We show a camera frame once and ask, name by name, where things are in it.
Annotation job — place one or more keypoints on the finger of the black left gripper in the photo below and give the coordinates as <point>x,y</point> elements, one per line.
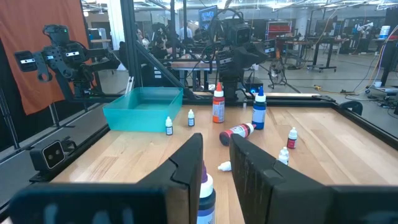
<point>242,61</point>
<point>255,59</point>

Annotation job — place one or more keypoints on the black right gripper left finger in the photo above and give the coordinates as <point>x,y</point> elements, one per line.
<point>124,202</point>

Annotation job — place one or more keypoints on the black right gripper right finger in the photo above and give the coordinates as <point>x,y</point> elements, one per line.
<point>295,199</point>

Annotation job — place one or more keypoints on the small pink dropper bottle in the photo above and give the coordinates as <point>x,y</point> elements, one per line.
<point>283,155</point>

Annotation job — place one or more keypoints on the large orange food coloring bottle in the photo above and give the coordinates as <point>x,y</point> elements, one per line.
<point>218,109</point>

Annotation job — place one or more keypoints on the large blue food coloring bottle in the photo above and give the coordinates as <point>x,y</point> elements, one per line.
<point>258,115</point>

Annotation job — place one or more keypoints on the small red dropper bottle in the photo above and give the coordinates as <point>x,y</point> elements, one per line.
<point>292,139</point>

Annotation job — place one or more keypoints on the large red food coloring bottle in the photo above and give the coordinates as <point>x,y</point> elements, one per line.
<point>237,132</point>

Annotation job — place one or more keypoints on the small blue dropper bottle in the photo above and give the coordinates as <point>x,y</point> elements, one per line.
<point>191,119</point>
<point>168,127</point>

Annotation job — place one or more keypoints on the background black robot arm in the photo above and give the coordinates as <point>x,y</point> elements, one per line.
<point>65,56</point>

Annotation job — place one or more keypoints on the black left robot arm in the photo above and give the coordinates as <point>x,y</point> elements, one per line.
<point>231,84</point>

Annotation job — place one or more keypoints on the large violet food coloring bottle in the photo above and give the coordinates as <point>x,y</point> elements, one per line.
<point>206,202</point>

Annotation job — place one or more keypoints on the red shelf rack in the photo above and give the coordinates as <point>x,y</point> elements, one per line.
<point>279,29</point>

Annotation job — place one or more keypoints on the black control box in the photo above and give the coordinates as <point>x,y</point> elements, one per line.
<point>253,84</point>

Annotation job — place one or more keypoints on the black floor fan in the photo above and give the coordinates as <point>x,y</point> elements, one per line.
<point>276,73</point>

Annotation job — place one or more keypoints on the white flat board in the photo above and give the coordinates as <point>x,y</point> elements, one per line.
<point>292,95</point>

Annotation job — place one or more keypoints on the wooden background table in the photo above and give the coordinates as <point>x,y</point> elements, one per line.
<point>189,65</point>

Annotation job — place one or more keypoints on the blue-lit monitor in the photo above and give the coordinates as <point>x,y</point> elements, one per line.
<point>207,17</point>

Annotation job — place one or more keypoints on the black background desk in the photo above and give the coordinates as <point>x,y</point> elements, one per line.
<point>326,40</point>

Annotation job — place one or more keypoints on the person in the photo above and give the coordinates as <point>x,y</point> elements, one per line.
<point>186,33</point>
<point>160,46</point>

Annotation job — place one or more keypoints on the small dark dropper bottle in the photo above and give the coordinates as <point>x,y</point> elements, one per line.
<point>224,166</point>

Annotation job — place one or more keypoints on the teal translucent plastic bin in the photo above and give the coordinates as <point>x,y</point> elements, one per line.
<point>140,122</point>

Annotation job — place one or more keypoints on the white cup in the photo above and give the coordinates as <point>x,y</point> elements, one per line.
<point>377,84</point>

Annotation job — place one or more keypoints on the orange curtain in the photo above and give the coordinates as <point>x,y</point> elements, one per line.
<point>18,25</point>

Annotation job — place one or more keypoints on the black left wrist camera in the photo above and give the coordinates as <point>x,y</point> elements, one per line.
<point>241,33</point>

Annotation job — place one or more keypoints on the black table-level camera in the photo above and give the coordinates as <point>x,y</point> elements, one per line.
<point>46,155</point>

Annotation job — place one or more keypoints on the black frame clamp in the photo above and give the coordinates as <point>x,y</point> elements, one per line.
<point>352,105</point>

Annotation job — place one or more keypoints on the silver aluminium bracket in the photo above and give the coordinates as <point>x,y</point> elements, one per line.
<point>129,85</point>

